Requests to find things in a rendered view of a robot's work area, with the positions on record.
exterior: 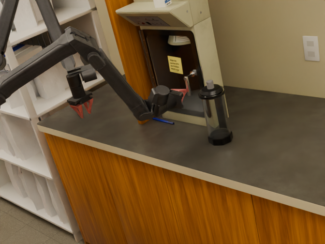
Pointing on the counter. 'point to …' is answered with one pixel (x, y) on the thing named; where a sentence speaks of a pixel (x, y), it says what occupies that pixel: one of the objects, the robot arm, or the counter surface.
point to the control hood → (177, 14)
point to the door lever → (188, 83)
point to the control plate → (148, 21)
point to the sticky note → (175, 64)
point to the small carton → (161, 3)
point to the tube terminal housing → (196, 14)
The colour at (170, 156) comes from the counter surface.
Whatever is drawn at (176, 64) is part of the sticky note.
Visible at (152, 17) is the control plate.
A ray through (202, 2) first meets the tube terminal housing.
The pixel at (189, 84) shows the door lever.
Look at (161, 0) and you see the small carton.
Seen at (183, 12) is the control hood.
